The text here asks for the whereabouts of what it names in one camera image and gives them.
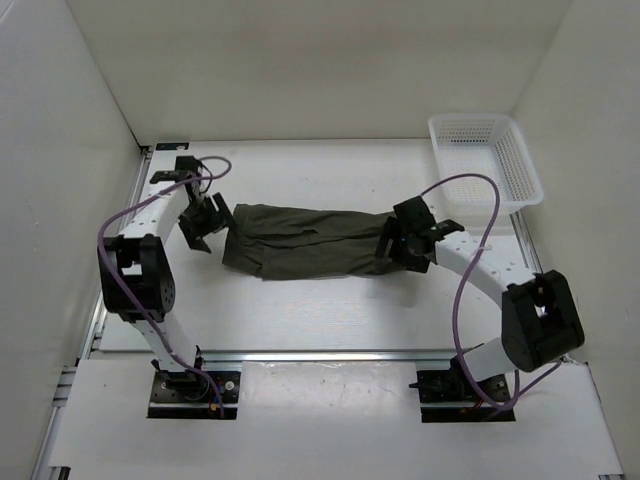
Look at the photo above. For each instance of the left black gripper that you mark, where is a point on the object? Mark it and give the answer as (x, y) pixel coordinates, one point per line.
(220, 218)

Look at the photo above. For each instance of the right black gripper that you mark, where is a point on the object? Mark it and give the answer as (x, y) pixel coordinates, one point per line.
(393, 230)

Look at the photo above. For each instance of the olive green shorts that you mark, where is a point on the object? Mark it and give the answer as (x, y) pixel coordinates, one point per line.
(285, 243)

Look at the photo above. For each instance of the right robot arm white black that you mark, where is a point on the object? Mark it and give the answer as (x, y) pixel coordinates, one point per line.
(539, 320)

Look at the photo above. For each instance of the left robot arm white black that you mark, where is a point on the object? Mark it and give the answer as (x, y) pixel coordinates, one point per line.
(136, 279)

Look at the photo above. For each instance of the small blue label sticker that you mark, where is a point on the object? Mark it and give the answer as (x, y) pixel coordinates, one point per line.
(171, 146)

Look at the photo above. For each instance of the white plastic mesh basket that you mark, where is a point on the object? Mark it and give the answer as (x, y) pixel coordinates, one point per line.
(487, 144)

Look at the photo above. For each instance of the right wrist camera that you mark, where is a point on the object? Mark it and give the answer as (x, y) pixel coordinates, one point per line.
(447, 227)

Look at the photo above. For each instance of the front aluminium rail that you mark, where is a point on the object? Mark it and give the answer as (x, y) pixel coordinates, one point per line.
(358, 355)

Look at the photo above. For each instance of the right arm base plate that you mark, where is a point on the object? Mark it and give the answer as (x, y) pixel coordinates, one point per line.
(446, 397)

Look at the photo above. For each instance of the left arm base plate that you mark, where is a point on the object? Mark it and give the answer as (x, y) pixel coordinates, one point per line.
(185, 395)

